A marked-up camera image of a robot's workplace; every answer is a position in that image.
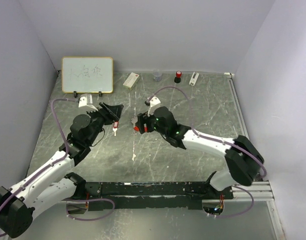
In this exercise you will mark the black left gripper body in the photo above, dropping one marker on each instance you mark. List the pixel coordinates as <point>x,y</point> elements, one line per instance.
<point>98,118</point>

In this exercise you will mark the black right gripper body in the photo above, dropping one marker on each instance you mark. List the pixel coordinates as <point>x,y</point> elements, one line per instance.
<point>152,125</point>

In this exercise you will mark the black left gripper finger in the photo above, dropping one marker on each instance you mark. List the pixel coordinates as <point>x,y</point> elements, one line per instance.
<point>115,112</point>
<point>103,112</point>

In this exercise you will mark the red tagged key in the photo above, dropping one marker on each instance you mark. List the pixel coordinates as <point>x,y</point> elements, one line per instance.
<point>115,127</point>

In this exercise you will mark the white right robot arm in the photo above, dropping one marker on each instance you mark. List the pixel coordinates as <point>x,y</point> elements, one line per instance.
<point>243,161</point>

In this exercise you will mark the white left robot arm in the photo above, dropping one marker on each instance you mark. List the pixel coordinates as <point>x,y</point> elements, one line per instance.
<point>23,202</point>

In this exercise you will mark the black whiteboard stand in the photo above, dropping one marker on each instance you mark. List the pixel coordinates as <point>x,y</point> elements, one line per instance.
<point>75,94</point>

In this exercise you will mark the white cardboard box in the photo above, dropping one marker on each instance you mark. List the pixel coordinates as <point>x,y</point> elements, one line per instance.
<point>131,80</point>

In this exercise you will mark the red black stamp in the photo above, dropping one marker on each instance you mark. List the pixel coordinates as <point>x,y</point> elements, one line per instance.
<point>177,78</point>

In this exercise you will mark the clear jar of paperclips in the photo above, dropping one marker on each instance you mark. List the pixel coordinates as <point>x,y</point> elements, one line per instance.
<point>157,75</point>

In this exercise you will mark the white stapler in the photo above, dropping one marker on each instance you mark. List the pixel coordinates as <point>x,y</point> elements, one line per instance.
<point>193,78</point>

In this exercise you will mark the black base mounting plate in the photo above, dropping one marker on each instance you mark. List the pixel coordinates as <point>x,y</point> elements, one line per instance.
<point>157,195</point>

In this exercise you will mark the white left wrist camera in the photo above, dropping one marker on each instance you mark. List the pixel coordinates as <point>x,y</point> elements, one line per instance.
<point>86,103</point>

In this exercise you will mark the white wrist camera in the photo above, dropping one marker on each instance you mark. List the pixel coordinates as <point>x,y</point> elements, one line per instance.
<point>86,103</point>
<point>153,104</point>

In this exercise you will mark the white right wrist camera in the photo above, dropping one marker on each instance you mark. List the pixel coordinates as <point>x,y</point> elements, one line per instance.
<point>153,104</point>

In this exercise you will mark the small whiteboard yellow frame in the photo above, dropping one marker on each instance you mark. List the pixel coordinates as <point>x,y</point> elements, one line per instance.
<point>86,74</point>

